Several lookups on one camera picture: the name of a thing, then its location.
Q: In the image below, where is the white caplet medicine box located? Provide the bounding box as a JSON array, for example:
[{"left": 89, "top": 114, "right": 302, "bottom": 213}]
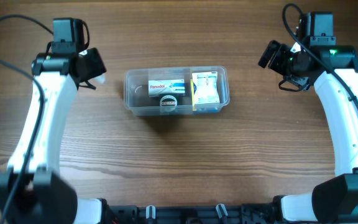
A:
[{"left": 148, "top": 79, "right": 185, "bottom": 97}]

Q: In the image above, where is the green white small box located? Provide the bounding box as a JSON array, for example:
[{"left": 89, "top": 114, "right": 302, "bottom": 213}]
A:
[{"left": 160, "top": 95, "right": 178, "bottom": 115}]

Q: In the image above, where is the white Hansaplast plaster box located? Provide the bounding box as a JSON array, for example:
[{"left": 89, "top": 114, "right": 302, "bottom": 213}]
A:
[{"left": 192, "top": 72, "right": 220, "bottom": 105}]

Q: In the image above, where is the blue lozenge box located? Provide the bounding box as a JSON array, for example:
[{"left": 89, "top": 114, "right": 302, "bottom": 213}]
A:
[{"left": 191, "top": 80, "right": 220, "bottom": 113}]

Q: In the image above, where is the white spray bottle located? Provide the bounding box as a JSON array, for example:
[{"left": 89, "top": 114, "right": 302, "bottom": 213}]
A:
[{"left": 93, "top": 73, "right": 106, "bottom": 84}]

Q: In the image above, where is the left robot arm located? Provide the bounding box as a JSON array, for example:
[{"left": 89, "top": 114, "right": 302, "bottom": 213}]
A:
[{"left": 0, "top": 48, "right": 108, "bottom": 223}]

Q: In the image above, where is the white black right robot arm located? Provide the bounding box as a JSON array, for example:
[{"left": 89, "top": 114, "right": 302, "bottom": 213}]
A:
[{"left": 258, "top": 40, "right": 358, "bottom": 223}]

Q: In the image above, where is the clear plastic container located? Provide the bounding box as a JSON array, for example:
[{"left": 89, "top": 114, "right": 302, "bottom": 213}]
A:
[{"left": 124, "top": 65, "right": 230, "bottom": 116}]

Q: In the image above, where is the black right camera cable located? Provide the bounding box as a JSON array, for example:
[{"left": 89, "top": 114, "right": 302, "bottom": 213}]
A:
[{"left": 278, "top": 2, "right": 358, "bottom": 223}]

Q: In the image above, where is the black camera cable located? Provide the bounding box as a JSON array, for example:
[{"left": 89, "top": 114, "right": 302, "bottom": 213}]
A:
[
  {"left": 0, "top": 14, "right": 90, "bottom": 224},
  {"left": 278, "top": 2, "right": 358, "bottom": 223}
]

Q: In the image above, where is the black left camera cable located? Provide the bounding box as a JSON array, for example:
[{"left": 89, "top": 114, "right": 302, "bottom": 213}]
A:
[{"left": 0, "top": 14, "right": 90, "bottom": 224}]

